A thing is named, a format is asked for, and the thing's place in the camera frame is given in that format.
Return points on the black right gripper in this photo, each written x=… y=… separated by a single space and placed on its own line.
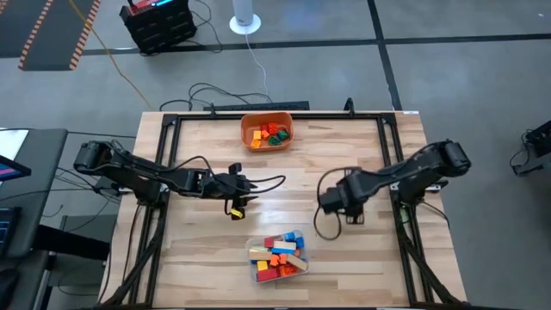
x=353 y=198

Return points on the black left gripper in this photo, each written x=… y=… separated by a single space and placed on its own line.
x=224 y=186

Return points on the pale wooden block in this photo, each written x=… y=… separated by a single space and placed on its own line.
x=258 y=248

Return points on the natural wooden block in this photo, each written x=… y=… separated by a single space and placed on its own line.
x=298 y=262
x=260 y=256
x=285 y=245

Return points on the small yellow-orange block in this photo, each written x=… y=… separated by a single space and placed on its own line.
x=255 y=144

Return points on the large yellow block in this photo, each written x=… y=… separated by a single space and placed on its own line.
x=262 y=265

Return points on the small yellow block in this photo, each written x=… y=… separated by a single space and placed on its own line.
x=257 y=134

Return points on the small green block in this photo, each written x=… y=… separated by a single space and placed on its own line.
x=283 y=134
x=274 y=140

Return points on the small orange block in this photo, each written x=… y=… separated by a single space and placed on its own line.
x=265 y=134

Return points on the small red block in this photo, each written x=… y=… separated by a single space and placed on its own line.
x=273 y=128

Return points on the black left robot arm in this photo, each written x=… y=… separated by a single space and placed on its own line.
x=133 y=170

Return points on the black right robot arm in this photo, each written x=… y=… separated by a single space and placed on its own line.
x=409 y=170

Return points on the yellow tape tag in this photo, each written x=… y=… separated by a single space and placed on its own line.
x=236 y=212

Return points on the orange plastic bin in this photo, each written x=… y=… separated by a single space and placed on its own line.
x=246 y=129

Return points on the clear plastic bin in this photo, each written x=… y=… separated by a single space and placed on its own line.
x=252 y=277

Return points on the black power strip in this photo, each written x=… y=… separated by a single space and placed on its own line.
x=258 y=106

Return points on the white round-base stand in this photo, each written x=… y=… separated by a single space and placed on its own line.
x=245 y=23

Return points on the black crate red top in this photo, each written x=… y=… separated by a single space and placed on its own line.
x=159 y=30

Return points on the black equipment stand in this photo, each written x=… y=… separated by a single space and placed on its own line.
x=538 y=146

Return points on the dark grey side desk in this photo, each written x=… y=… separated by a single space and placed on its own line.
x=43 y=172

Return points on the dark monitor screen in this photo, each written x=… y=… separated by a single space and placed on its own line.
x=13 y=170

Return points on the backlit black keyboard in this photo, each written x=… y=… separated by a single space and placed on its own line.
x=8 y=232

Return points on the black mat orange striped edge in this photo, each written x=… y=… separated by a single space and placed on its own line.
x=60 y=34
x=17 y=30

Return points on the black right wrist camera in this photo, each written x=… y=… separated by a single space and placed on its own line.
x=329 y=201

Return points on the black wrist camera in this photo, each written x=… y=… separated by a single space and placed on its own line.
x=329 y=201
x=234 y=168

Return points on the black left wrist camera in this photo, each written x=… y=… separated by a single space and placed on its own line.
x=234 y=168

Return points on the black metal table frame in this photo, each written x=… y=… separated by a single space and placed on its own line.
x=327 y=115

